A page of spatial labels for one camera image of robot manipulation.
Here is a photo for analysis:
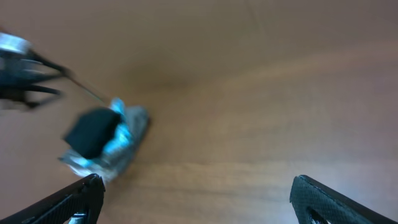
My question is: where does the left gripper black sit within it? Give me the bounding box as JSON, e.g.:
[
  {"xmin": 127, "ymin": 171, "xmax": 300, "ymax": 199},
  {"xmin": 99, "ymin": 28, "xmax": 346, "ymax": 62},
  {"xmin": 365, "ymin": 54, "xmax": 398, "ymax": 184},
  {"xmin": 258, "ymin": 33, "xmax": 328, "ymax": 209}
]
[{"xmin": 1, "ymin": 51, "xmax": 72, "ymax": 109}]

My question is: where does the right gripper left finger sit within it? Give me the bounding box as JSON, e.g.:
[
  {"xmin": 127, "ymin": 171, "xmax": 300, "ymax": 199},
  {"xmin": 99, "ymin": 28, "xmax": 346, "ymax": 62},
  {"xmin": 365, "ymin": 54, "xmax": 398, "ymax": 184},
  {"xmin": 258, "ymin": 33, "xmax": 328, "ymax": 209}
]
[{"xmin": 1, "ymin": 174, "xmax": 105, "ymax": 224}]

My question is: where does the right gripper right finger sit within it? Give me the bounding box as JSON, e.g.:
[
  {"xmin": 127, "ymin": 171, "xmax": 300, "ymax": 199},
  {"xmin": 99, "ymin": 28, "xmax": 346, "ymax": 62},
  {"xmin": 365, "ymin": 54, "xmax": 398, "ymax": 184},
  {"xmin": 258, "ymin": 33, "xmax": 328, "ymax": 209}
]
[{"xmin": 289, "ymin": 175, "xmax": 397, "ymax": 224}]

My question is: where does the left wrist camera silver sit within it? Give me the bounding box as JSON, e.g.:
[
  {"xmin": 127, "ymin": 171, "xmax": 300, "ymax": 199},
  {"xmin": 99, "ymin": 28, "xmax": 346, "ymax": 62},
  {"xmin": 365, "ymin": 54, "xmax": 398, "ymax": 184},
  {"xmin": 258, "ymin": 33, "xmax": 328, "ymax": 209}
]
[{"xmin": 1, "ymin": 32, "xmax": 31, "ymax": 55}]

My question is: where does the grey folded garment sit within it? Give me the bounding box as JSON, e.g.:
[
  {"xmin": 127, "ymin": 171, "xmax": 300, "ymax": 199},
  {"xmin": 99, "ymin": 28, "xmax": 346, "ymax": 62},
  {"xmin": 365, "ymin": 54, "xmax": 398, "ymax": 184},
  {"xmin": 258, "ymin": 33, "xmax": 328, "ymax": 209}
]
[{"xmin": 59, "ymin": 106, "xmax": 149, "ymax": 184}]

